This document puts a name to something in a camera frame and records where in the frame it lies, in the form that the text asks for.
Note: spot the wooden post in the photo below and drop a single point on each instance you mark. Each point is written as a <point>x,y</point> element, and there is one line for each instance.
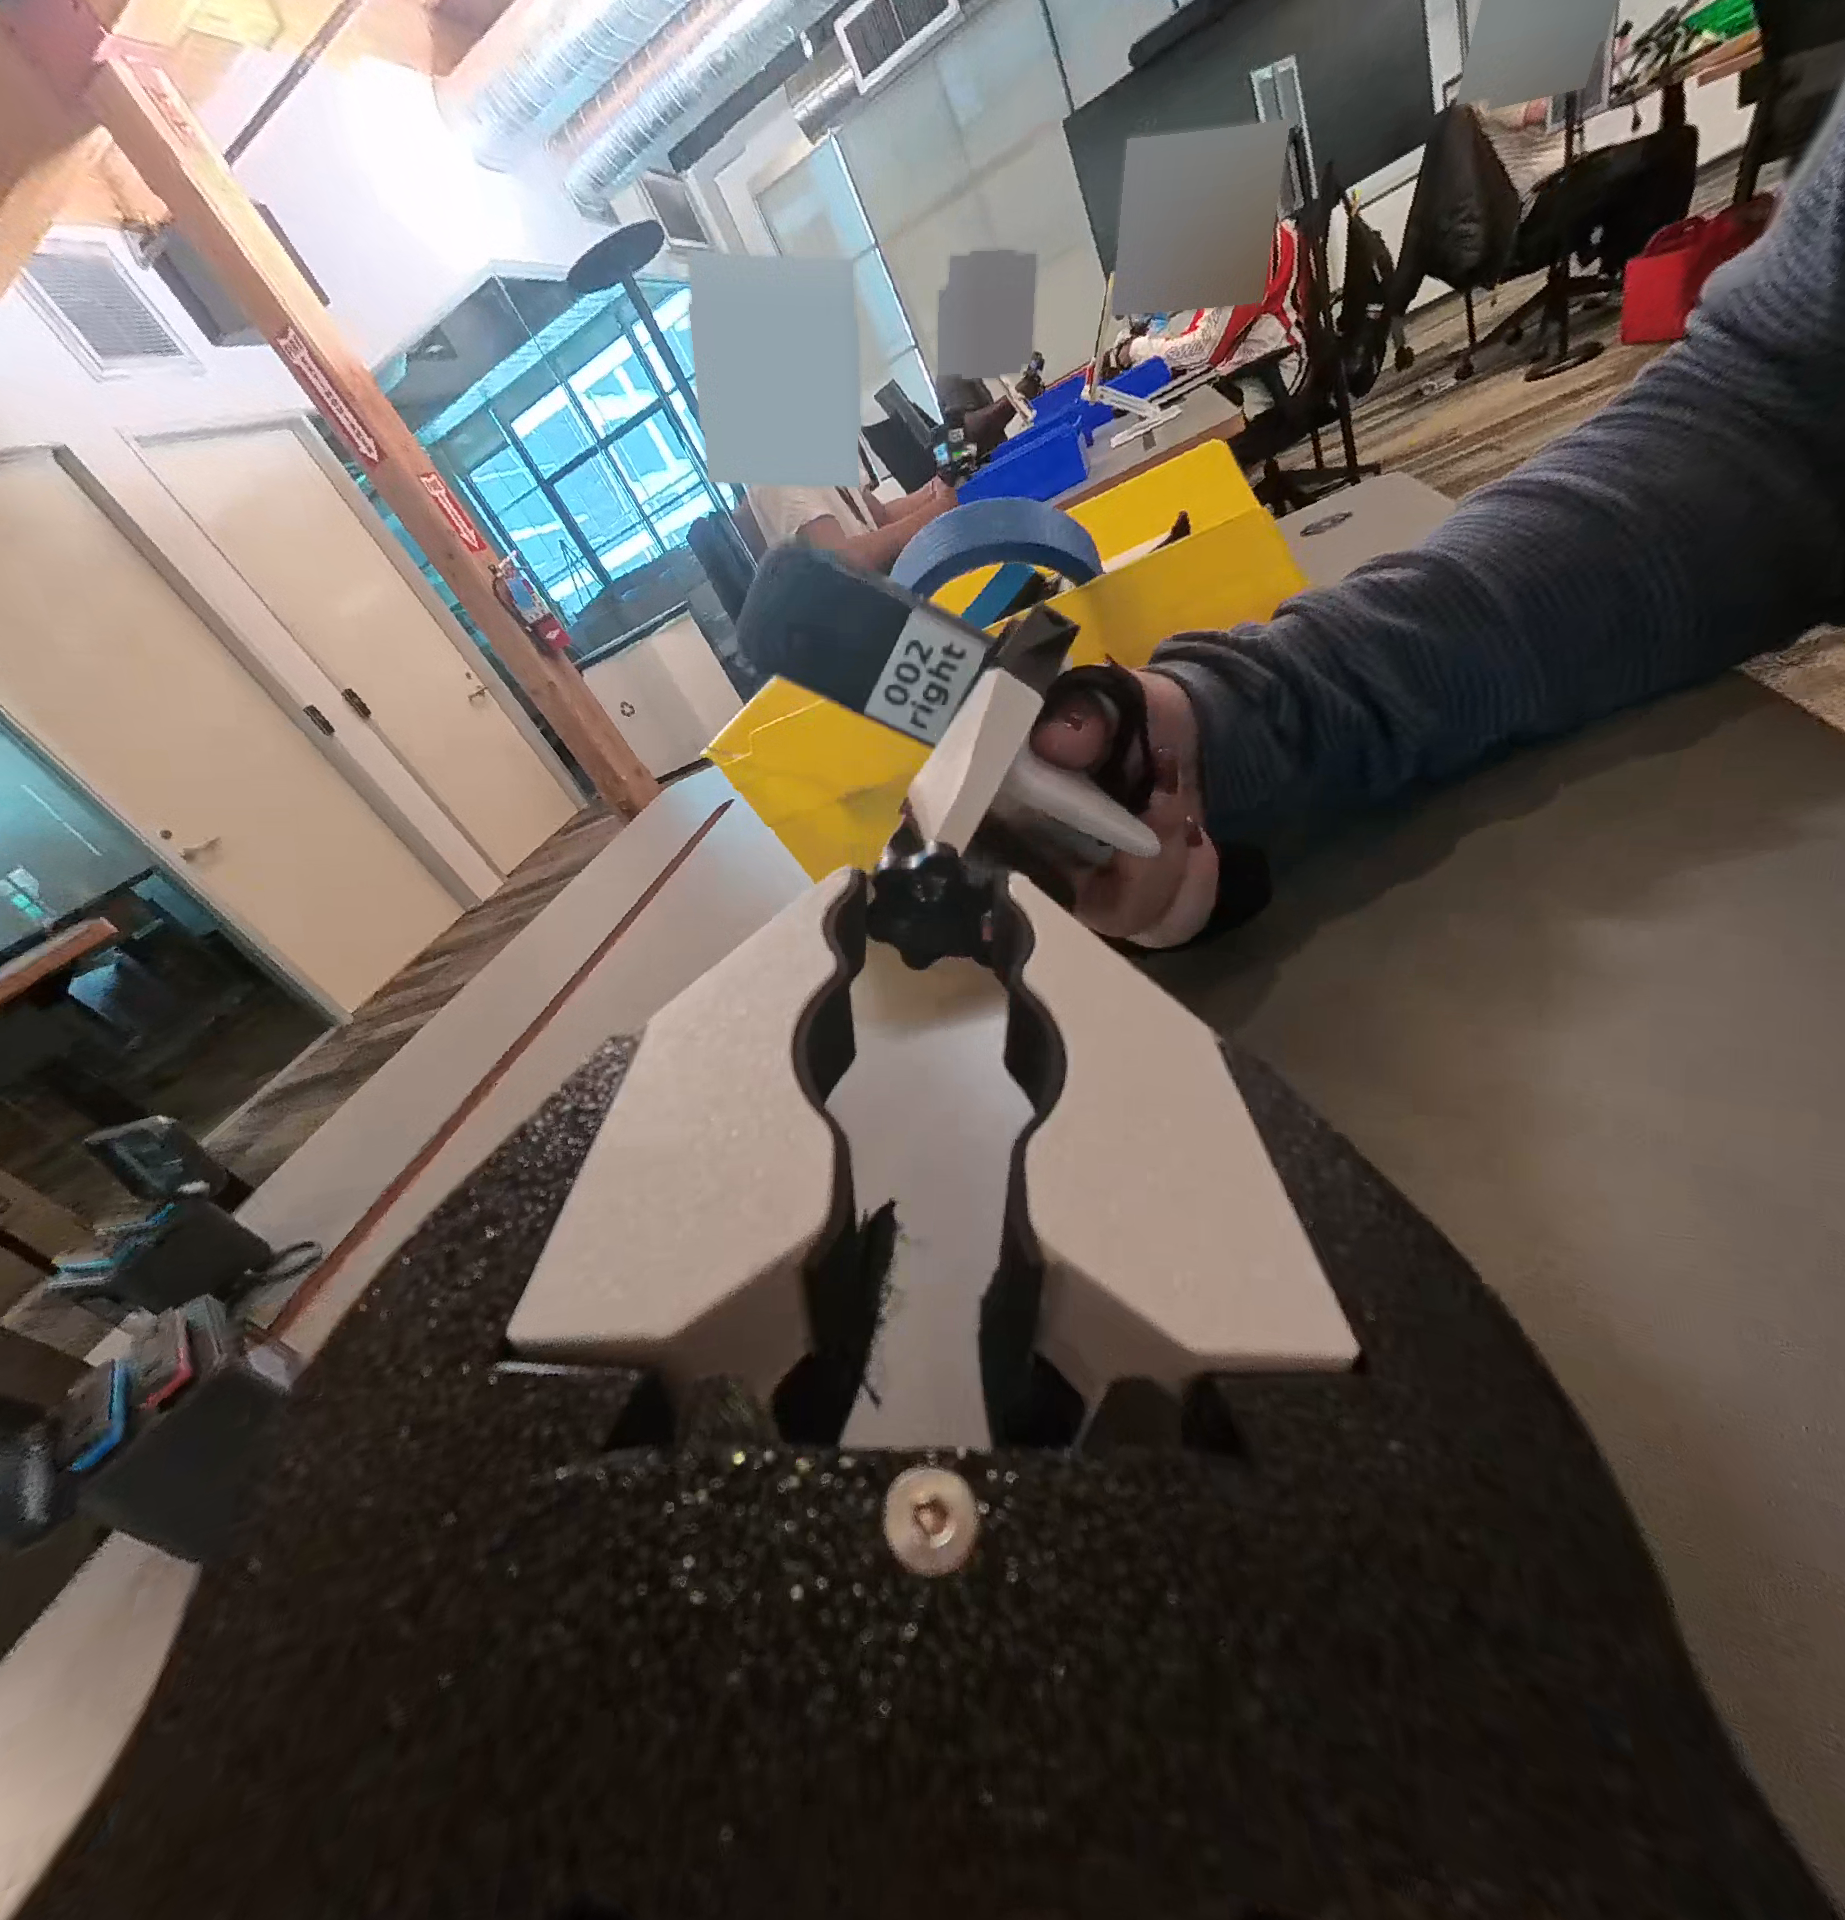
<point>411,497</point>

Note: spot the cardboard box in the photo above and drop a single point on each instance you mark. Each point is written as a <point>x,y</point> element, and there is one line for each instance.
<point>7,1218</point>

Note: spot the white cabinet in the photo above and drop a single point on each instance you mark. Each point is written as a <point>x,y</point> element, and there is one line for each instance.
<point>669,705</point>

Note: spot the large black screen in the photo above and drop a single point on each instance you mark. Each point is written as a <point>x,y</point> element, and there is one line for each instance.
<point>1237,105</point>

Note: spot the wall air vent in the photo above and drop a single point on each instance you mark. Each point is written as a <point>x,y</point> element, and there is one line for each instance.
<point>112,307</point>

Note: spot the yellow plastic bin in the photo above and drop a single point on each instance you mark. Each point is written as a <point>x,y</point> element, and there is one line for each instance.
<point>802,764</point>

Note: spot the person's right forearm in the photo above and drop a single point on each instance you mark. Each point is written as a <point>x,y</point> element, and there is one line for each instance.
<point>1537,600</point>

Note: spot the small black charging case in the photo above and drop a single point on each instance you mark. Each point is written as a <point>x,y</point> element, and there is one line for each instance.
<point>187,1262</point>
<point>140,1158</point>

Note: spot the blue storage bin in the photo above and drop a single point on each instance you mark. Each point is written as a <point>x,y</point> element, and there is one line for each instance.
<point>1101,395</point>
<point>1021,469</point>

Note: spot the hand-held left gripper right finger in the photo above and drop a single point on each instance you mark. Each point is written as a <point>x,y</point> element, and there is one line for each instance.
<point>1177,1218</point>

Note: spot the blue tape roll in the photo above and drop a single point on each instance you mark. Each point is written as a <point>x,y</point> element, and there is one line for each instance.
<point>998,526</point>

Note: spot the black star knob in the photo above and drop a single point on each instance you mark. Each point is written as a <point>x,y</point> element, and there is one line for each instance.
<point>924,908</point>

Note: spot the black round lamp on pole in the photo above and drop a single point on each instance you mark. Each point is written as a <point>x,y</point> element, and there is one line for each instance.
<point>615,258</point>

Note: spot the red bag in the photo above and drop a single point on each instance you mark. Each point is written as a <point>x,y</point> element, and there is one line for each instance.
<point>1688,285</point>

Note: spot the red fire extinguisher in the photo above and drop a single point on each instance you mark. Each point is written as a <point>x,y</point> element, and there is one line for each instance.
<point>524,600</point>

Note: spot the silver ceiling duct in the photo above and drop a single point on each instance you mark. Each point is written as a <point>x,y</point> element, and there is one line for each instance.
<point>605,77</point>
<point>741,142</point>

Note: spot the person's right hand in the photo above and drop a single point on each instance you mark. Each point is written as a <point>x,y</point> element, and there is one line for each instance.
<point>1177,899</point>

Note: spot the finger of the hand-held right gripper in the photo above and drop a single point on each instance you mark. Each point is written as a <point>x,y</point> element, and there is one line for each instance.
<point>972,764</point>
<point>1036,861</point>

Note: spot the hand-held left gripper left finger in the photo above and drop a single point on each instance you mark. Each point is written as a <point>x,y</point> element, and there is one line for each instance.
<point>683,1201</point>

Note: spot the white door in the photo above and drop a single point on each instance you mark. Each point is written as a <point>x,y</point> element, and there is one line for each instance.
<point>397,648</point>
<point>187,720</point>

